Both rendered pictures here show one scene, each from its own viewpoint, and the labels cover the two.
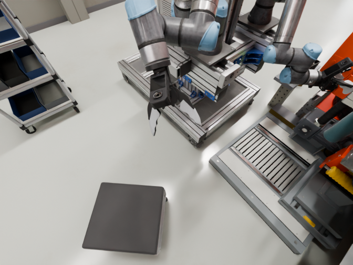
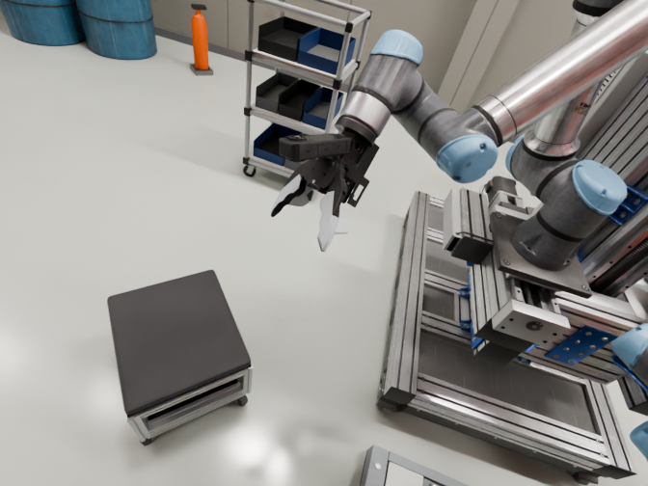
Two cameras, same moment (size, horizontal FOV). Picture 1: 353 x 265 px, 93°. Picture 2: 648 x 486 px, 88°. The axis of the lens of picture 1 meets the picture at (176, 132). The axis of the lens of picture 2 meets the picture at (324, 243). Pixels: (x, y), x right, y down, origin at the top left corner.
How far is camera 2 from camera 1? 0.33 m
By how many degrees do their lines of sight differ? 31
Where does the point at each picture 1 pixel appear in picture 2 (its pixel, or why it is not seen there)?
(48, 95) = not seen: hidden behind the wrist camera
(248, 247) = not seen: outside the picture
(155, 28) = (383, 78)
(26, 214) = (140, 229)
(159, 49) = (364, 105)
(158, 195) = (231, 361)
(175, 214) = (225, 439)
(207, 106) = (469, 367)
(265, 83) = not seen: outside the picture
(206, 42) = (448, 154)
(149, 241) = (146, 389)
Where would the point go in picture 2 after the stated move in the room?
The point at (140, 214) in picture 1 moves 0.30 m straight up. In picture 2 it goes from (186, 349) to (174, 289)
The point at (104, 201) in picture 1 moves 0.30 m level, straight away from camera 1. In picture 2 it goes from (186, 287) to (192, 227)
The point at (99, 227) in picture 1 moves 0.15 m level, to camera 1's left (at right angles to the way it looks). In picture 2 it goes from (144, 302) to (132, 269)
